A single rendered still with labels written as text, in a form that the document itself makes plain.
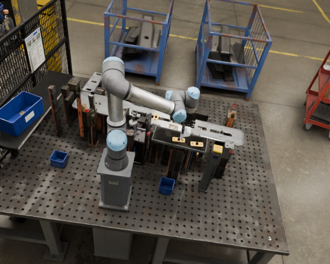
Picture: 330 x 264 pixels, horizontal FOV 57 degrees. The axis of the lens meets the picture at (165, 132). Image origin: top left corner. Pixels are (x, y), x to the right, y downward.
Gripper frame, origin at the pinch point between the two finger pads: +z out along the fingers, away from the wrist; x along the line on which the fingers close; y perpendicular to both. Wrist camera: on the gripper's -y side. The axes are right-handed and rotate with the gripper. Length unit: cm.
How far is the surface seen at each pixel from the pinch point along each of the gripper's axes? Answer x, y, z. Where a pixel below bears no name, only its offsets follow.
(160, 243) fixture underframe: -41, -2, 75
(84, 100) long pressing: 47, -75, 23
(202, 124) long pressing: 35.6, 21.4, 23.0
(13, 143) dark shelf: -9, -108, 20
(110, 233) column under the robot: -35, -40, 81
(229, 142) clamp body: 13.3, 39.1, 17.0
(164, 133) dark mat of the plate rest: 4.2, -9.9, 7.0
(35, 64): 60, -115, 4
